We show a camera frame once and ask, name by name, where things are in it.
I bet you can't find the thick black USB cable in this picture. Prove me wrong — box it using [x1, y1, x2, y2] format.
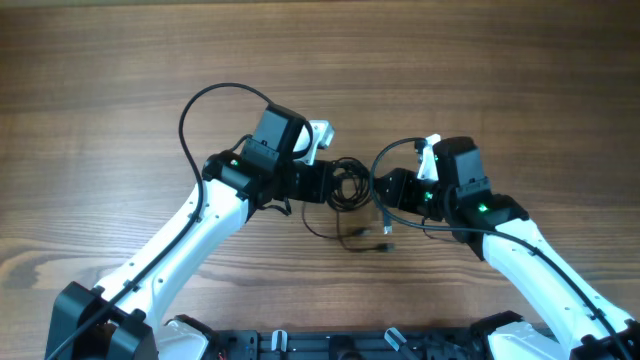
[325, 156, 396, 253]

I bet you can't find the thin black USB cable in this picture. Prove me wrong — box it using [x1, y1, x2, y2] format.
[300, 169, 374, 241]

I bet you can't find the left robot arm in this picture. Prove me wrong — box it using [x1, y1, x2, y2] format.
[45, 104, 335, 359]

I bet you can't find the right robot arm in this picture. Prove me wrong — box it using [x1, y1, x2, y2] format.
[369, 134, 639, 359]

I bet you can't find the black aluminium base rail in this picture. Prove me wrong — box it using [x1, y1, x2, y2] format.
[203, 328, 492, 360]

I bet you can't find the right camera black cable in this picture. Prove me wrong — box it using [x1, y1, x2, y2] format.
[368, 136, 634, 360]

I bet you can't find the camera black cable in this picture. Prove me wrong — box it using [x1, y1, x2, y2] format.
[368, 136, 634, 360]
[44, 82, 314, 360]

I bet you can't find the left camera black cable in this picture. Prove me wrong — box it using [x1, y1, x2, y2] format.
[44, 82, 314, 360]

